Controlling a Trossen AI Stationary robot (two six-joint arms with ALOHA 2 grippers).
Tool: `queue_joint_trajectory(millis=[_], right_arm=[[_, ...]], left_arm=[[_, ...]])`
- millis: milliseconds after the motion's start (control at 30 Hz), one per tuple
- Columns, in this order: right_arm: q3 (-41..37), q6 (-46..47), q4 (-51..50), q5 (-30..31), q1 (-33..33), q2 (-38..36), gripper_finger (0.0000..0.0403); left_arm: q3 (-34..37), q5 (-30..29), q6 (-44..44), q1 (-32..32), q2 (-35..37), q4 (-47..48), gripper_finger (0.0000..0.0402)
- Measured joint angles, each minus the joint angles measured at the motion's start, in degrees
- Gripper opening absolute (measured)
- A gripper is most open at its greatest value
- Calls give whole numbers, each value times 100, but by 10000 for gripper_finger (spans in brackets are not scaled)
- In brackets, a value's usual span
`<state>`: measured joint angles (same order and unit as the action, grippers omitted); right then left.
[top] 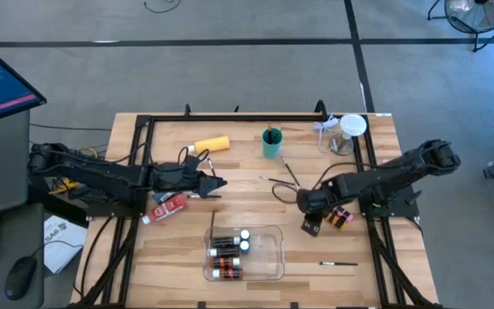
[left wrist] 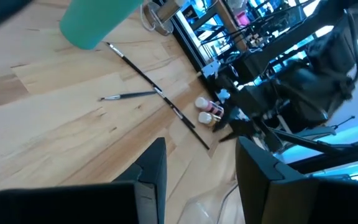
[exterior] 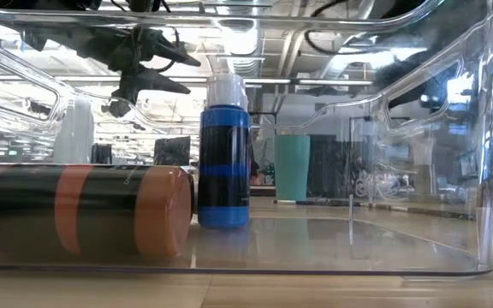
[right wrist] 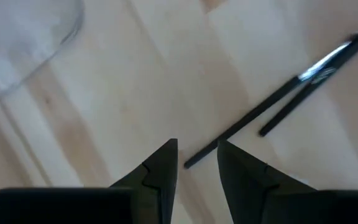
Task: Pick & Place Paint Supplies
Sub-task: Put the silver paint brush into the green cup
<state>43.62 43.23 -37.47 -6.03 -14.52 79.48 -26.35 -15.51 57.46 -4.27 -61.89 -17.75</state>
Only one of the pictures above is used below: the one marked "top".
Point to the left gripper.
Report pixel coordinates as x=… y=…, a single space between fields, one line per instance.
x=176 y=178

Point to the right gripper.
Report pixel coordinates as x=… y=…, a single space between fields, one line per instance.
x=315 y=198

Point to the pink paint bottle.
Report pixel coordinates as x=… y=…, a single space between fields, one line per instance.
x=345 y=213

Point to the clear plastic bin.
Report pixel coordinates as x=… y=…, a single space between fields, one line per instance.
x=266 y=257

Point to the dark blue paint bottle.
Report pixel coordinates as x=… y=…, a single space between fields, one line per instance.
x=245 y=234

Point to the orange paint bottle black label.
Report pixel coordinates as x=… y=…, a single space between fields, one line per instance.
x=227 y=273

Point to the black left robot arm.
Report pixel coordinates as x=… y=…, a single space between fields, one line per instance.
x=97 y=173

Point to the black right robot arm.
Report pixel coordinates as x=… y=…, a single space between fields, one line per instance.
x=401 y=171

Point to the yellow paint bottle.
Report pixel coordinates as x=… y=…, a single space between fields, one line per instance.
x=215 y=144

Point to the large red paint bottle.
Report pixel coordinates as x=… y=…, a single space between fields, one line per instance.
x=165 y=209

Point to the teal plastic cup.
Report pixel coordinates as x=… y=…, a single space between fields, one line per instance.
x=271 y=150

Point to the clear jar white lid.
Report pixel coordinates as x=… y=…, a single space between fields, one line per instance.
x=353 y=124

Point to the white paper booklet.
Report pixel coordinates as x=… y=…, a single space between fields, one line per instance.
x=62 y=253

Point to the grey desk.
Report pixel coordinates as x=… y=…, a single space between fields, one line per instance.
x=2 y=171

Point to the black computer mouse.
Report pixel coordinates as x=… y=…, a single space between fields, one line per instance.
x=19 y=276

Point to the black floor fan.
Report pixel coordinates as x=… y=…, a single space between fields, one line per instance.
x=478 y=17

